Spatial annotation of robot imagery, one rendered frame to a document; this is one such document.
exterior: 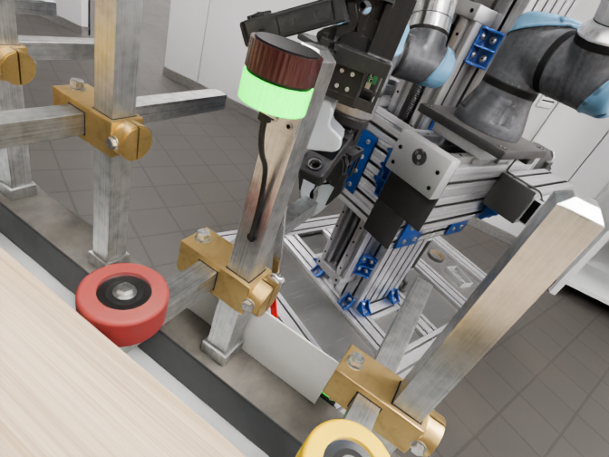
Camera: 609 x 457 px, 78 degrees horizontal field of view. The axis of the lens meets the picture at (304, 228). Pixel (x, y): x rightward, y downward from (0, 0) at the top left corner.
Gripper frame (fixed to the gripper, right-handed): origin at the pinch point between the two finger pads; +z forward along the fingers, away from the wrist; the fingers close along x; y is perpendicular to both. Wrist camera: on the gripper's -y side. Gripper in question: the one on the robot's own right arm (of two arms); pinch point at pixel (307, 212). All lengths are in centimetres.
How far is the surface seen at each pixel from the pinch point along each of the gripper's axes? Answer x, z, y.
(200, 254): 1.6, -4.4, -28.9
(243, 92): -2.7, -27.7, -33.9
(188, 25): 231, 33, 210
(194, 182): 105, 83, 96
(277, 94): -5.7, -28.7, -33.7
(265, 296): -8.3, -3.9, -28.0
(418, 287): -24.4, -0.6, -3.4
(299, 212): -1.0, -3.4, -6.9
